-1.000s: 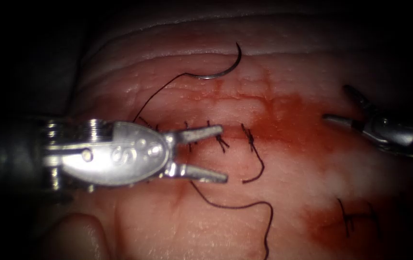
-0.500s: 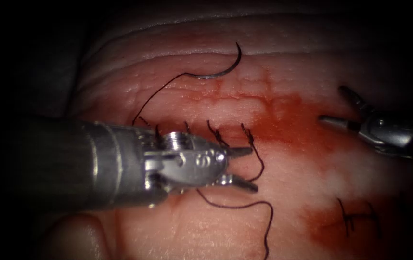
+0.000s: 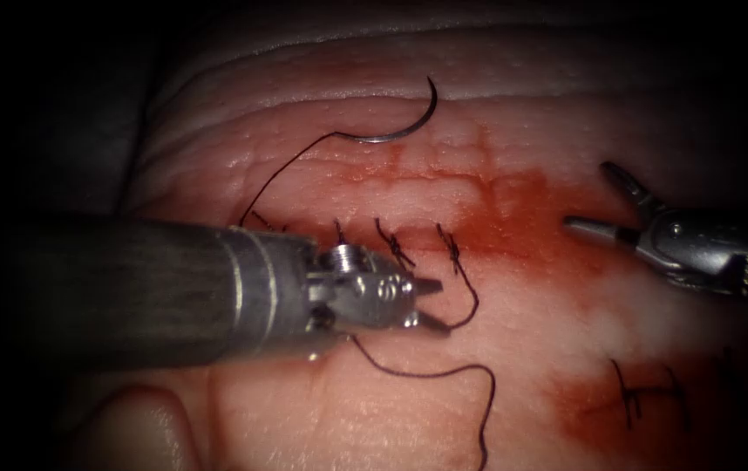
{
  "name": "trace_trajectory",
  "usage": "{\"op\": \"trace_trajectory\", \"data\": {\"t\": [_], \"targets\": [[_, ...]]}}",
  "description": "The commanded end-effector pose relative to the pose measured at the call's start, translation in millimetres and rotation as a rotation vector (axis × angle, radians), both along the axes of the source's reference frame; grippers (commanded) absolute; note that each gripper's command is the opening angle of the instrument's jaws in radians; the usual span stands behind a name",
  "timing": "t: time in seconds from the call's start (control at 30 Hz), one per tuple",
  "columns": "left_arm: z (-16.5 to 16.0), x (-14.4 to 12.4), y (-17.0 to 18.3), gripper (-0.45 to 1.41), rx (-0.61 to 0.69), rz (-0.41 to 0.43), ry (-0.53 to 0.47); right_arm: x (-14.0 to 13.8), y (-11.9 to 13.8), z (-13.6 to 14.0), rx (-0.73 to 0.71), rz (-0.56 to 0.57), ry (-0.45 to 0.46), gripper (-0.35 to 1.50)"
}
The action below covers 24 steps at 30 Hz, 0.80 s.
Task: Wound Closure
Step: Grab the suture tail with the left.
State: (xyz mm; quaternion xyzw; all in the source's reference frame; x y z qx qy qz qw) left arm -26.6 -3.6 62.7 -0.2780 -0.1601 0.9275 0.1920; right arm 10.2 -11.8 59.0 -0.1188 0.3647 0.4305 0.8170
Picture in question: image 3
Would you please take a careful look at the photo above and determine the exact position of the right arm needle driver jaw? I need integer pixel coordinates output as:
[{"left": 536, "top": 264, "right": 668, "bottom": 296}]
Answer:
[
  {"left": 562, "top": 215, "right": 641, "bottom": 247},
  {"left": 598, "top": 160, "right": 667, "bottom": 221}
]

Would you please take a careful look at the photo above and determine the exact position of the left arm needle driver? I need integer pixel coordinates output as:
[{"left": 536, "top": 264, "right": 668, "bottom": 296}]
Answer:
[{"left": 305, "top": 242, "right": 421, "bottom": 336}]

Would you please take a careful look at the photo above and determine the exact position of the right arm needle driver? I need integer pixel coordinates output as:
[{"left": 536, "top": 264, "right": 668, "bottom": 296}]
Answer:
[{"left": 635, "top": 207, "right": 748, "bottom": 297}]

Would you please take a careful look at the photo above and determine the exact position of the black thread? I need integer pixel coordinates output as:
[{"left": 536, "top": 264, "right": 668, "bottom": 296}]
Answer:
[{"left": 239, "top": 130, "right": 497, "bottom": 471}]

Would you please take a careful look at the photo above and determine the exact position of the black stitching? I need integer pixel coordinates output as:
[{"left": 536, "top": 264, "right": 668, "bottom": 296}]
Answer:
[
  {"left": 609, "top": 357, "right": 694, "bottom": 431},
  {"left": 249, "top": 208, "right": 464, "bottom": 276}
]

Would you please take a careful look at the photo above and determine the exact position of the tissue pad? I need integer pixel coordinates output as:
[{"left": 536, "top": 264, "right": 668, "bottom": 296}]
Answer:
[{"left": 59, "top": 19, "right": 748, "bottom": 471}]

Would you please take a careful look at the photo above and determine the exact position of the curved steel needle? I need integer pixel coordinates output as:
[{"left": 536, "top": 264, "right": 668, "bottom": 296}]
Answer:
[{"left": 337, "top": 75, "right": 439, "bottom": 145}]

